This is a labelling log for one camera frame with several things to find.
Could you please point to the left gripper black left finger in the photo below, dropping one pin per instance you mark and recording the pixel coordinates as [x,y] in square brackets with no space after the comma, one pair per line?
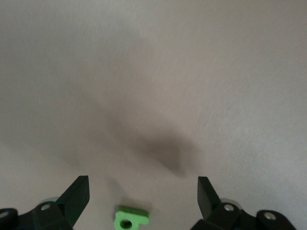
[74,201]

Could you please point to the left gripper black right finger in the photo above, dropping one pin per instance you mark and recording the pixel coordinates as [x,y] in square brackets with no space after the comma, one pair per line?
[208,203]

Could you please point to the green foam letter q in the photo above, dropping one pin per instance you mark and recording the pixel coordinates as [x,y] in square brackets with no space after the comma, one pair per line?
[134,213]

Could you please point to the table cover mat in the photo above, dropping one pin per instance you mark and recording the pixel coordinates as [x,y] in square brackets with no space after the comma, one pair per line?
[153,72]

